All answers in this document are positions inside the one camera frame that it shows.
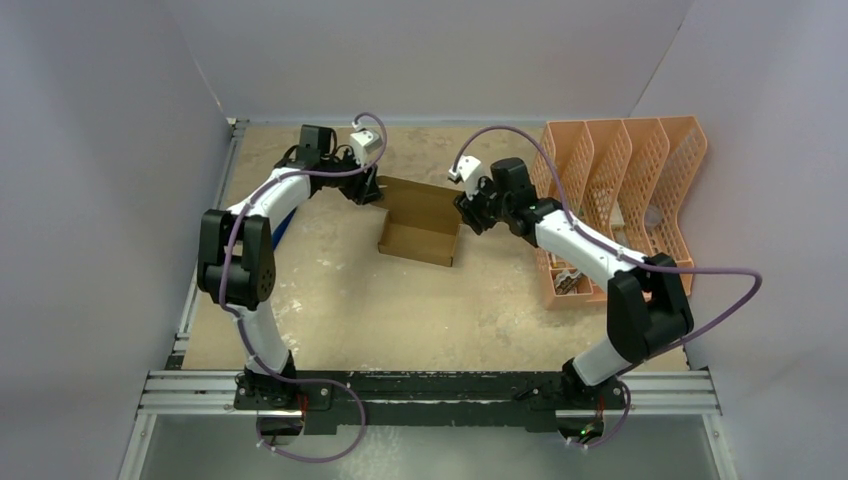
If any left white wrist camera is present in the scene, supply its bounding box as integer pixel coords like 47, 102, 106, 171
349, 129, 384, 167

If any blue stapler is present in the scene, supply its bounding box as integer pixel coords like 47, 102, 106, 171
271, 209, 296, 250

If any purple cable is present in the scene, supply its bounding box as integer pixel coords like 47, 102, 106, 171
218, 111, 389, 465
452, 125, 764, 452

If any brown cardboard box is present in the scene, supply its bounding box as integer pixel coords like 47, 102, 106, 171
375, 176, 461, 268

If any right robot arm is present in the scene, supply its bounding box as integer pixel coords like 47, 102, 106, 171
448, 156, 694, 407

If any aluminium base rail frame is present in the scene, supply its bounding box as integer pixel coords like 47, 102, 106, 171
120, 370, 737, 479

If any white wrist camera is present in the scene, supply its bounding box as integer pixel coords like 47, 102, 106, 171
349, 129, 384, 167
448, 155, 485, 200

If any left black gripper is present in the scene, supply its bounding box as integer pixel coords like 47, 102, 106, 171
321, 147, 383, 205

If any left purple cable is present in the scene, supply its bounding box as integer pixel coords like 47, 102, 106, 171
218, 111, 389, 465

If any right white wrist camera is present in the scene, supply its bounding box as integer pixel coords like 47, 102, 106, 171
448, 155, 485, 200

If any purple round item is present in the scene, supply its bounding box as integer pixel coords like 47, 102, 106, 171
643, 205, 664, 230

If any orange plastic file organizer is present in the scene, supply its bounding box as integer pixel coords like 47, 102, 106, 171
526, 115, 708, 311

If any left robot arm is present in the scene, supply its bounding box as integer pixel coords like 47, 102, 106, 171
197, 123, 385, 409

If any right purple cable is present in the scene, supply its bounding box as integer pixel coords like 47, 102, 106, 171
452, 125, 764, 452

